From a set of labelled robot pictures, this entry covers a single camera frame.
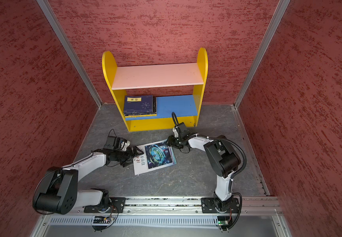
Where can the white science magazine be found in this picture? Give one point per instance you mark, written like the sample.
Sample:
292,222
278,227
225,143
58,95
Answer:
155,156

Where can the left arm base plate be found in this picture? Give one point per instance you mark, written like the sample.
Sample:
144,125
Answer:
109,205

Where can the circuit board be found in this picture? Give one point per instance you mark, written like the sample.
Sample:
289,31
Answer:
103,220
224,221

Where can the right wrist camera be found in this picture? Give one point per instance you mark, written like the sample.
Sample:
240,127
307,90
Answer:
181,131

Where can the corner aluminium profile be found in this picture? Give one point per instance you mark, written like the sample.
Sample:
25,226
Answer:
271,29
56,26

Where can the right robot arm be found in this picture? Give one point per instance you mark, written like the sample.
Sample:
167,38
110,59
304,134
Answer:
226,158

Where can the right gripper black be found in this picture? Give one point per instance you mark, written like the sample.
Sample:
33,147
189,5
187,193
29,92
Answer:
170,140

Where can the yellow pink blue bookshelf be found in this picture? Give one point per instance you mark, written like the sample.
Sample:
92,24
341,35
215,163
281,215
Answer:
151,77

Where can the right corner aluminium profile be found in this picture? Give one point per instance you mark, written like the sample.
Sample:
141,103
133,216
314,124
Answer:
271,29

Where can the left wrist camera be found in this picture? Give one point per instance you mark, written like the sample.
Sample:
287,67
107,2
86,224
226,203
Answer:
115,143

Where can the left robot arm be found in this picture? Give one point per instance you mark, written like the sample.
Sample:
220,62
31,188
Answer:
57,192

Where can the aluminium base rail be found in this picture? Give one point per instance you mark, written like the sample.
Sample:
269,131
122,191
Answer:
159,205

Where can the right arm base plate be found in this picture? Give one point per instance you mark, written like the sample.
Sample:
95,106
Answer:
215,205

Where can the left circuit board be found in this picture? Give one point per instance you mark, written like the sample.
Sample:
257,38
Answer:
103,220

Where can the left corner aluminium profile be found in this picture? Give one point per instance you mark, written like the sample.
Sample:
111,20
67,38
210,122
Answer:
56,26

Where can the slotted cable duct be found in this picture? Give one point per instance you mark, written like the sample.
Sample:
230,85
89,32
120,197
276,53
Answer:
149,221

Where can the right circuit board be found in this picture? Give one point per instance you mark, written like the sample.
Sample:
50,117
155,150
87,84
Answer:
224,221

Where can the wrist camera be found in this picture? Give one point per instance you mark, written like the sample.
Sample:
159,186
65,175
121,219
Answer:
115,143
181,131

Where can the navy book yellow label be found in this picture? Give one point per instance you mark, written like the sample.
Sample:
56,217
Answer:
139,106

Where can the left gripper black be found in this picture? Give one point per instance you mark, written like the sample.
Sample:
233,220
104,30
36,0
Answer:
129,155

